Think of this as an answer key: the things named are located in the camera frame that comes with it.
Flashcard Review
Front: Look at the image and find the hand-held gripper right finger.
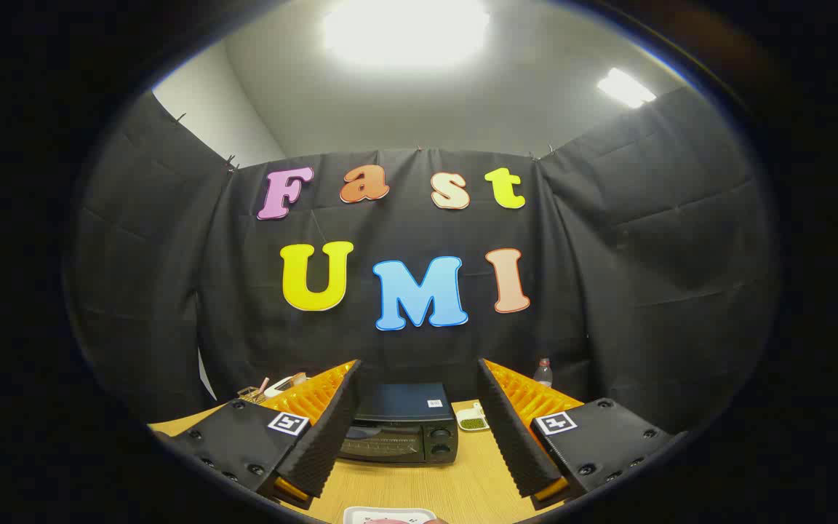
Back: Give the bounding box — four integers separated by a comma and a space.
477, 358, 685, 510

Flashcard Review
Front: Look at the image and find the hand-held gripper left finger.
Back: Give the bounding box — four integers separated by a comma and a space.
159, 359, 363, 510

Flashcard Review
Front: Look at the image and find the white square plate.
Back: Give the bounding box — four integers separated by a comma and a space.
343, 507, 438, 524

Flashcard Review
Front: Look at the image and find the black toaster oven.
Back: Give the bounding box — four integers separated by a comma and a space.
339, 384, 460, 467

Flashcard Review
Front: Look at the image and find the white bread toaster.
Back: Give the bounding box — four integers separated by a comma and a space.
264, 373, 308, 398

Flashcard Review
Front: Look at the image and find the white divided bean dish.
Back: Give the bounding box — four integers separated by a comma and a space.
457, 402, 491, 432

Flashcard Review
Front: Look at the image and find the black backdrop cloth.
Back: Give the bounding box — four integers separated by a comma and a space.
66, 86, 780, 437

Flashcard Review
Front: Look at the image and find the small ceiling light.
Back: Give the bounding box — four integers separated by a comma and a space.
597, 68, 658, 109

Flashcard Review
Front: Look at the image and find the large ceiling light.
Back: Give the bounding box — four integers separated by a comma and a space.
323, 0, 491, 70

